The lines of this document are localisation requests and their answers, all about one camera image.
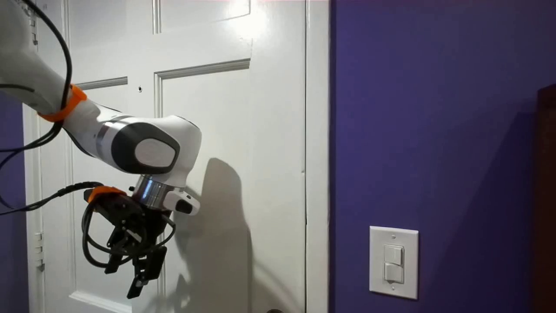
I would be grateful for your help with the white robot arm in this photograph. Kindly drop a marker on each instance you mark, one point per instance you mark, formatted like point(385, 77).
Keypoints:
point(161, 151)

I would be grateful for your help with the dark brown wooden cabinet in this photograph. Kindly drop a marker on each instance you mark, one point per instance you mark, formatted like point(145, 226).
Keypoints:
point(545, 216)

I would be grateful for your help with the white panelled door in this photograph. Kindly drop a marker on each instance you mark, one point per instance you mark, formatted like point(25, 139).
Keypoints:
point(253, 75)

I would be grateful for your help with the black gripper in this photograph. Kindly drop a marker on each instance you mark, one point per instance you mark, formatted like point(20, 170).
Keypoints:
point(136, 233)

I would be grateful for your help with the white wall light switch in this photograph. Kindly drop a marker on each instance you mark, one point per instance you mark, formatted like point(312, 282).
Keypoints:
point(394, 268)

